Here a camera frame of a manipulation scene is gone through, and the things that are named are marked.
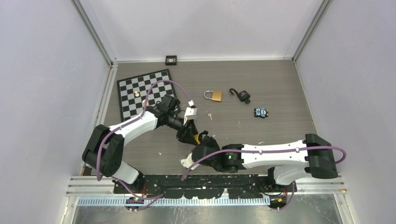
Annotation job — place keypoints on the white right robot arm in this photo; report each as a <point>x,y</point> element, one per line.
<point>312,156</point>

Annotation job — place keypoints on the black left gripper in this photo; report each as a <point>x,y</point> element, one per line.
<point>186,133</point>

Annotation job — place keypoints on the black Kaijing padlock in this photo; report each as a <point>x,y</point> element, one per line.
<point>242,95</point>

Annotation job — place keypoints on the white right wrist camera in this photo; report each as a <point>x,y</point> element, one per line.
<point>187,162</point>

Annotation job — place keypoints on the yellow small padlock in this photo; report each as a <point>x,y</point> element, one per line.
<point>198,138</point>

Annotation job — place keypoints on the small black square box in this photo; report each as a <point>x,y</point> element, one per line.
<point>170,60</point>

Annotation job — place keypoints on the black white chessboard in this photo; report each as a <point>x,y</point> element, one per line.
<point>130,106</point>

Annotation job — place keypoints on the cream chess piece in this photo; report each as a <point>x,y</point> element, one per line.
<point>144,101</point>

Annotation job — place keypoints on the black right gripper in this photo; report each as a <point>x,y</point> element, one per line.
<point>208,140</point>

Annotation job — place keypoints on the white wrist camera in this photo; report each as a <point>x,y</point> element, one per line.
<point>189,114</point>
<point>187,162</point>

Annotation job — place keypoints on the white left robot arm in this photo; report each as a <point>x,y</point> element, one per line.
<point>104,149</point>

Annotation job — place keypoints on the brass padlock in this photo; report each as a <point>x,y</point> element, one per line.
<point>213,95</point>

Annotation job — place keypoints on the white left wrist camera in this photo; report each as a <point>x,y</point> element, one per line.
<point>189,114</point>

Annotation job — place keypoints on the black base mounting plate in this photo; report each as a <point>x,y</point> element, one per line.
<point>207,186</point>

